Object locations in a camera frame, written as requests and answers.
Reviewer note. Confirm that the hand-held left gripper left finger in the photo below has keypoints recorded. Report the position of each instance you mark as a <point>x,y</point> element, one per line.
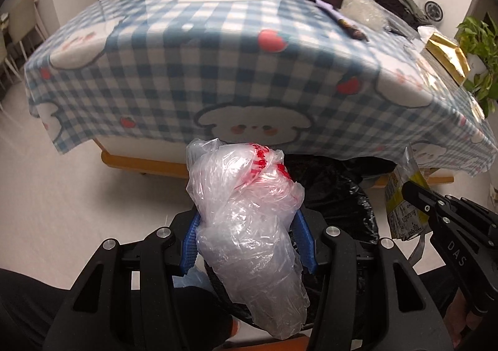
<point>190,242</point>

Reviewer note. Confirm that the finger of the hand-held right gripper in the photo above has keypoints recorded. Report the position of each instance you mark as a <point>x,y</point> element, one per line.
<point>416,193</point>

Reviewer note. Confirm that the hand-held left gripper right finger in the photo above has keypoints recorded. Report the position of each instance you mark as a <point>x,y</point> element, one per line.
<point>307,244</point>

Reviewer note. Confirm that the yellow snack packet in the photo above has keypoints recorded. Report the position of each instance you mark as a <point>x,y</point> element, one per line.
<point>400,203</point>

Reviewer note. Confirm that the clear plastic bag red print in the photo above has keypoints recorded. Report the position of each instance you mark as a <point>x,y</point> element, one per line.
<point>249,238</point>

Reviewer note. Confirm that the clear bubble wrap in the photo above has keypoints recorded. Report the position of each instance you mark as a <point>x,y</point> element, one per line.
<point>365,12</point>

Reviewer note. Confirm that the purple snack stick packet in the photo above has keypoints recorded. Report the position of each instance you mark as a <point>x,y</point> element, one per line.
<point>338,16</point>

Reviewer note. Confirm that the person's right hand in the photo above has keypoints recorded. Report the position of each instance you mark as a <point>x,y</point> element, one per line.
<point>461,323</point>

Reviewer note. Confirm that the white plant pot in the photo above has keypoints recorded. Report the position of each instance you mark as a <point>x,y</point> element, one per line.
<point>475,65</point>

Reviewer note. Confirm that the gold tissue pack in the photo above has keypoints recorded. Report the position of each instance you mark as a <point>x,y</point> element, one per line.
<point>447,53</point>

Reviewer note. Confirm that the white plastic bag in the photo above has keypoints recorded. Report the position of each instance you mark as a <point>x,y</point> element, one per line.
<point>426,31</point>

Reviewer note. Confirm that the green pothos plant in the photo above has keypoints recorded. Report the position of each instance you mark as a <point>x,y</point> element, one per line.
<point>478,33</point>

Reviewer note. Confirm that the blue checkered bear tablecloth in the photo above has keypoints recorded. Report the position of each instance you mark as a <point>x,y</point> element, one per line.
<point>194,63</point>

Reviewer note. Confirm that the round black fan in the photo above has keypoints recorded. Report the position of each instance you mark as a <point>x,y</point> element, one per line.
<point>434,10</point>

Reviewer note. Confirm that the olive garment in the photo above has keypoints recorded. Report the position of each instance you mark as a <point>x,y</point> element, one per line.
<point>414,8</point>

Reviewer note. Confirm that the black garment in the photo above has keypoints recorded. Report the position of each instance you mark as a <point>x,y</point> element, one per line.
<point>389,2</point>

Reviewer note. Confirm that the beige dining chair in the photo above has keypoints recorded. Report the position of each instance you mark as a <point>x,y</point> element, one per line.
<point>7,55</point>
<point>25,22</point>

